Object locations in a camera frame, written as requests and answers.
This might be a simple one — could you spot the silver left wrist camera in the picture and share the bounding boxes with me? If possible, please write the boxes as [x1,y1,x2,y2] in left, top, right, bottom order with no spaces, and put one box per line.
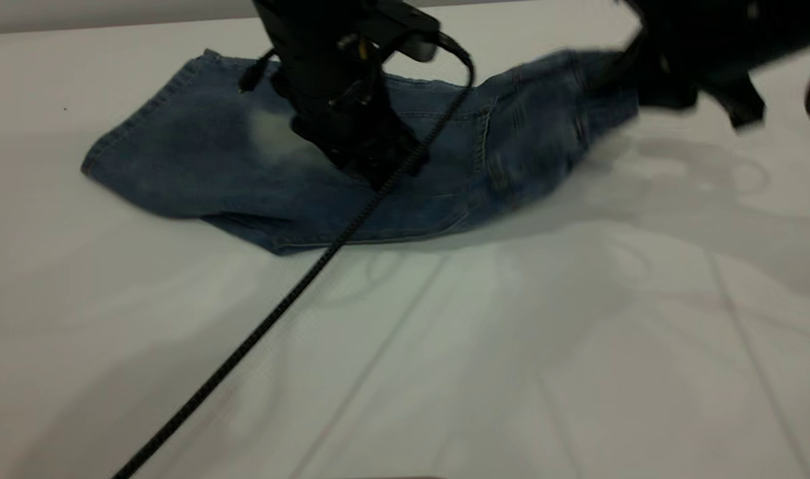
[372,7,442,62]

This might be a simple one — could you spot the black braided left cable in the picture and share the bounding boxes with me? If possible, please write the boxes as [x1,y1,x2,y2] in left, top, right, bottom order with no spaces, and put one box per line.
[112,30,475,479]

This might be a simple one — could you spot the blue denim pants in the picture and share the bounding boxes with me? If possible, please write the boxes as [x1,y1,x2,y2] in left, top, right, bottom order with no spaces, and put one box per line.
[80,48,642,257]

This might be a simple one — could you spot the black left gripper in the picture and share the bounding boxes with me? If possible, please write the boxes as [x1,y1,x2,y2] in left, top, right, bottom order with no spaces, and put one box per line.
[252,0,427,192]

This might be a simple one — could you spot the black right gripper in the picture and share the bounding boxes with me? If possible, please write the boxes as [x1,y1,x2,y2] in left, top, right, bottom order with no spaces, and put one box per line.
[587,0,810,128]

